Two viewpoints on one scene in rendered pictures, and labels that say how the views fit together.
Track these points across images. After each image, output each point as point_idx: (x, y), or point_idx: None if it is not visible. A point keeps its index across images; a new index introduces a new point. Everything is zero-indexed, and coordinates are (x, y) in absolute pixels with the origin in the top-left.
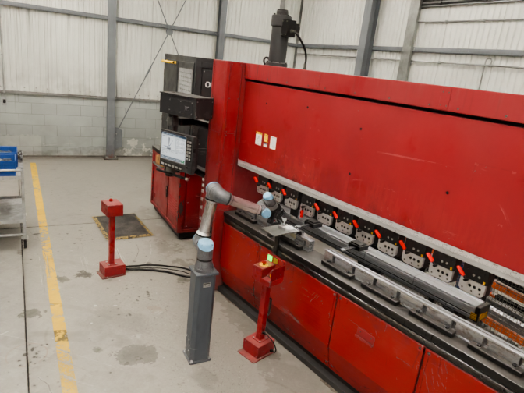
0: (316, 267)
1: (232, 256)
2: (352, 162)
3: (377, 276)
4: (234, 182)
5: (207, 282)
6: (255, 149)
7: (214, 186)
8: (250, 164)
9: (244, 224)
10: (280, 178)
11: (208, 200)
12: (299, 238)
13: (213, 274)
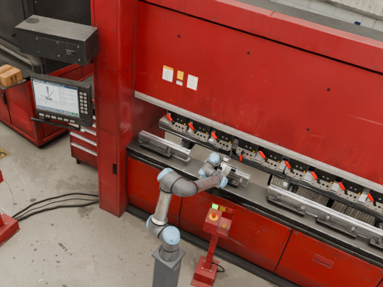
0: (267, 208)
1: (145, 187)
2: (312, 119)
3: (330, 212)
4: (133, 115)
5: (177, 265)
6: (163, 84)
7: (175, 181)
8: (157, 99)
9: (161, 162)
10: (205, 120)
11: (167, 193)
12: (234, 175)
13: (182, 256)
